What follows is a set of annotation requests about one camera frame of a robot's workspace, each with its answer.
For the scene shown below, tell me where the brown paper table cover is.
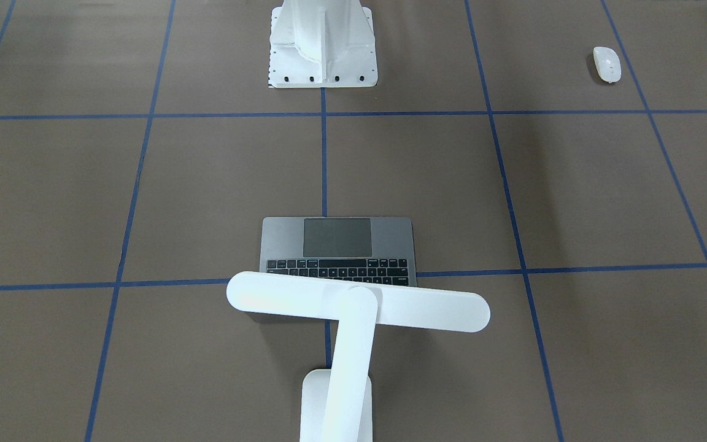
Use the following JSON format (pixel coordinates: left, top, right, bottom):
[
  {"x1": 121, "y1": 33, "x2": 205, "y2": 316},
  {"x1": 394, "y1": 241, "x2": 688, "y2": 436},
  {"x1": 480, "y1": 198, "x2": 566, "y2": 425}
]
[{"x1": 0, "y1": 1, "x2": 707, "y2": 441}]

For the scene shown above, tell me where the white desk lamp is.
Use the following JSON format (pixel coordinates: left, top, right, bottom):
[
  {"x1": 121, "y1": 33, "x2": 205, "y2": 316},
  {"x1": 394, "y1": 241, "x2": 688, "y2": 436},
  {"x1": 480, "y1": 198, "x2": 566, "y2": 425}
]
[{"x1": 226, "y1": 271, "x2": 491, "y2": 441}]

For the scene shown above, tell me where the grey laptop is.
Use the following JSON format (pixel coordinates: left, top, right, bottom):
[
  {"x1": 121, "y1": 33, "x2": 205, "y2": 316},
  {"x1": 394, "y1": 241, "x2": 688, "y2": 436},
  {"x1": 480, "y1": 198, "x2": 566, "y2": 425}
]
[{"x1": 259, "y1": 217, "x2": 416, "y2": 287}]

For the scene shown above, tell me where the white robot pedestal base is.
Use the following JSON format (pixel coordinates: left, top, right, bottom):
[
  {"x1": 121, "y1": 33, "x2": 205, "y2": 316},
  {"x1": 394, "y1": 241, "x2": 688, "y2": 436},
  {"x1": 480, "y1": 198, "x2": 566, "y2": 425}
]
[{"x1": 268, "y1": 1, "x2": 379, "y2": 88}]

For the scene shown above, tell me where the white computer mouse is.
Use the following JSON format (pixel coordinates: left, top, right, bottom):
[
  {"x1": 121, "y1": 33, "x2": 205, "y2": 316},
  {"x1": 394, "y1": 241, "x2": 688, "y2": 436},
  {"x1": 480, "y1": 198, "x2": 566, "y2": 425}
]
[{"x1": 592, "y1": 47, "x2": 622, "y2": 84}]

